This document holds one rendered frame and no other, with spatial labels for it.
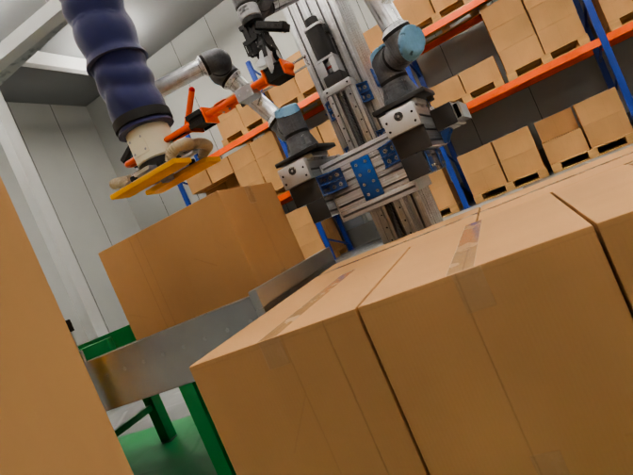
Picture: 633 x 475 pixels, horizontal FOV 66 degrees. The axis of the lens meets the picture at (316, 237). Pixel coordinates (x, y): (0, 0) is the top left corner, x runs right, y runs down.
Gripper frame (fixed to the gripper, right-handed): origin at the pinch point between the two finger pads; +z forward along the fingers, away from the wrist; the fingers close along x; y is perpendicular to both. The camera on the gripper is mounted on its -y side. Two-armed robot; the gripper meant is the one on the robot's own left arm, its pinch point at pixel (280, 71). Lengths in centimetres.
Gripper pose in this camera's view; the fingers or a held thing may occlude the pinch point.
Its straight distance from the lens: 174.9
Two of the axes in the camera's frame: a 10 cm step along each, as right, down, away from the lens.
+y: -8.3, 3.5, 4.3
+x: -3.9, 1.8, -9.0
